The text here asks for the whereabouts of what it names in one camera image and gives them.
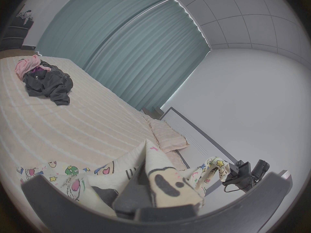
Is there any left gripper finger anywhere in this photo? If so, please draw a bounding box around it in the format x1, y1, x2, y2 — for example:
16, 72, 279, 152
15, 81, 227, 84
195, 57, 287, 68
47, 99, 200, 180
112, 165, 156, 219

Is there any white printed pyjama top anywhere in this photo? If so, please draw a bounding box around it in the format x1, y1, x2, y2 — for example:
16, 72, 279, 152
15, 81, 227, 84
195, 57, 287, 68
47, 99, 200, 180
16, 139, 231, 215

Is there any bed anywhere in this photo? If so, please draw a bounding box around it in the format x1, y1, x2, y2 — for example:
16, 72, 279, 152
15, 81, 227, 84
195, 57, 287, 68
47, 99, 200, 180
0, 55, 241, 201

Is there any pile of clothes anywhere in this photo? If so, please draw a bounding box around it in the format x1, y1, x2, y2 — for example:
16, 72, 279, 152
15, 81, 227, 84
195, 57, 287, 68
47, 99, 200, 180
15, 54, 74, 107

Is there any cream pillow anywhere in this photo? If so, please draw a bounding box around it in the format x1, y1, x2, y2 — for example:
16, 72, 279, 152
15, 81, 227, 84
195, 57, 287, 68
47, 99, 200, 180
148, 119, 190, 154

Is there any blue-green curtain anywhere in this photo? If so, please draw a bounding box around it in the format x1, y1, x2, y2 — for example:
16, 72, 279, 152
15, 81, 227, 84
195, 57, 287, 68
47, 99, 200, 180
84, 0, 212, 111
36, 0, 173, 70

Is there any black chest of drawers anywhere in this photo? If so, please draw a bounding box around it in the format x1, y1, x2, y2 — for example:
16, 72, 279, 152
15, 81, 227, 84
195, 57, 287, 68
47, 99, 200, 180
2, 10, 35, 51

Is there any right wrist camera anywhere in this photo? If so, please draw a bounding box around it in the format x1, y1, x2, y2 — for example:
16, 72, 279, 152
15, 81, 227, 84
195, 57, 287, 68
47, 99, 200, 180
230, 161, 251, 179

